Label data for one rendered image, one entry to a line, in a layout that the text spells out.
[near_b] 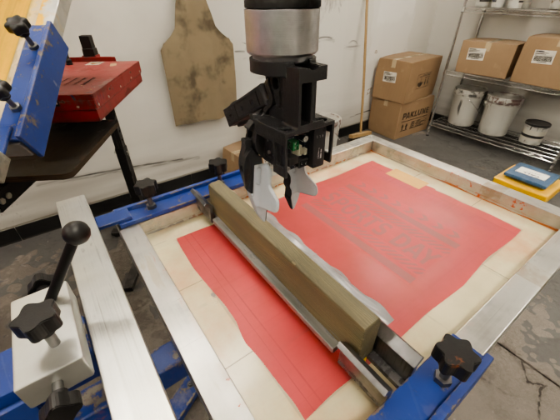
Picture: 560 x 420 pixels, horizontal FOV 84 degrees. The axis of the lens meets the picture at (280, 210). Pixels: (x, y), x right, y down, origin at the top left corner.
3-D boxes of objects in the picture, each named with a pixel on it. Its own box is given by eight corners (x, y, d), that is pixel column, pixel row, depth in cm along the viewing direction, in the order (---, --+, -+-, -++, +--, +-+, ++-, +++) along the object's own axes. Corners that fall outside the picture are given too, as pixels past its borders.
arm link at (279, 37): (229, 8, 31) (293, 6, 35) (233, 58, 34) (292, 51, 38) (272, 10, 26) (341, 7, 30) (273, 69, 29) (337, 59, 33)
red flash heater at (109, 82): (47, 85, 149) (37, 57, 142) (147, 82, 153) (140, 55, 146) (-46, 132, 100) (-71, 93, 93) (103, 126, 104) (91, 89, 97)
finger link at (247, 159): (242, 195, 40) (248, 127, 36) (236, 190, 41) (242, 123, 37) (272, 190, 43) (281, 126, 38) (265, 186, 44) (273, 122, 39)
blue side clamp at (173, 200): (242, 192, 81) (240, 168, 77) (252, 200, 78) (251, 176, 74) (122, 236, 67) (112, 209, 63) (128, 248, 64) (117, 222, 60)
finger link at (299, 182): (311, 223, 44) (302, 170, 38) (285, 205, 48) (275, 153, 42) (327, 212, 45) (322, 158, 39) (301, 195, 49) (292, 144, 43)
